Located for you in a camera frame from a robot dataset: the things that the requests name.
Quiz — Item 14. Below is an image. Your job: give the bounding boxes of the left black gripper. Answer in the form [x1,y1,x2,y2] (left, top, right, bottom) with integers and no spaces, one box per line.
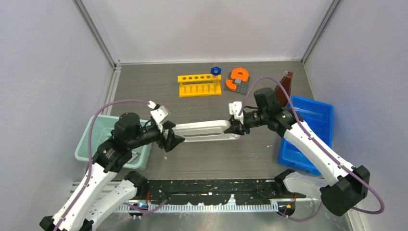
[128,120,185,151]

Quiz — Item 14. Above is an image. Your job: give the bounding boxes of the white plastic lid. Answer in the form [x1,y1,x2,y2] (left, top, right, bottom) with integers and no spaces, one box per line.
[172,120,241,142]

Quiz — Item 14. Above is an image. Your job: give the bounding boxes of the blue hexagonal nut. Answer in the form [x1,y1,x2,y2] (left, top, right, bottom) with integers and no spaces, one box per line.
[210,66,222,76]

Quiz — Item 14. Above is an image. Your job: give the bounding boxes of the thin glass rod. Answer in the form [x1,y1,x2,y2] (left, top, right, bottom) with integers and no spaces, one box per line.
[214,76,220,93]

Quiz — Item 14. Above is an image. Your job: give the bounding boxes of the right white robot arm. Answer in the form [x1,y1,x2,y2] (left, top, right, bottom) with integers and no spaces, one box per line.
[225,88,370,217]

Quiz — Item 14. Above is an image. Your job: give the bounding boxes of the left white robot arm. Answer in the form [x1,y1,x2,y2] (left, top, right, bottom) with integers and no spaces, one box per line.
[39,107,185,231]

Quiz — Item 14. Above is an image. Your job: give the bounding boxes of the orange curved block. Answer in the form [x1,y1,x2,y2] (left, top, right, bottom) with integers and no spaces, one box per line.
[231,67,249,81]

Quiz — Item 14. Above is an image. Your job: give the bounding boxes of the yellow test tube rack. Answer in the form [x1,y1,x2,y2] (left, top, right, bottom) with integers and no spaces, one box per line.
[177,74,222,98]

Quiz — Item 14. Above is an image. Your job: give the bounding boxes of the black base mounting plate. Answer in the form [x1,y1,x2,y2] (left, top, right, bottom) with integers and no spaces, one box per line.
[140,178,306,206]

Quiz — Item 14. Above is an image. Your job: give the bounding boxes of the brown wedge stand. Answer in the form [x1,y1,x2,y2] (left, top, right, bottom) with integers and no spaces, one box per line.
[274,71,293,107]

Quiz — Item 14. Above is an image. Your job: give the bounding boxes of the teal plastic bin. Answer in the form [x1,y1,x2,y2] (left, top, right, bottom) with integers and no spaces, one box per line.
[75,115,152,171]

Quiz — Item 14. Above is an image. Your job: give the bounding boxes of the blue plastic bin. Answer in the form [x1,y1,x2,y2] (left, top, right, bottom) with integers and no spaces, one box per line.
[278,96,334,176]

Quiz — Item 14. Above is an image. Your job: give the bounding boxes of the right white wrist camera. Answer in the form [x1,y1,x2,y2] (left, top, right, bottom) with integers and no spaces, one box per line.
[228,101,244,125]

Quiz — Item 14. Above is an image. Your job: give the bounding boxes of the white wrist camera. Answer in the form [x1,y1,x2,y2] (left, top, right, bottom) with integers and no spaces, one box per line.
[150,104,171,132]
[228,101,244,125]

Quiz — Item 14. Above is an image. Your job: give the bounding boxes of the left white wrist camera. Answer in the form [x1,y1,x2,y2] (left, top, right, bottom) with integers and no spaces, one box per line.
[150,104,171,132]

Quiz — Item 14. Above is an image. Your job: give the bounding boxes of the grey studded base plate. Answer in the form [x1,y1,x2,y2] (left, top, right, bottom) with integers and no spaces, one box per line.
[224,72,251,95]

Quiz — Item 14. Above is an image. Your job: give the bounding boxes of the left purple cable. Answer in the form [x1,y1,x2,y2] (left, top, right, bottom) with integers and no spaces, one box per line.
[52,99,157,231]

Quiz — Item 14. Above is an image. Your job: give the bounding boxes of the purple cable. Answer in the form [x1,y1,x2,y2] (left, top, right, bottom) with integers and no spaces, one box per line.
[239,76,385,222]
[52,99,157,231]

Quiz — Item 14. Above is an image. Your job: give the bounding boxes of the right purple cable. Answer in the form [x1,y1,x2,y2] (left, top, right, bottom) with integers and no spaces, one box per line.
[239,76,385,222]

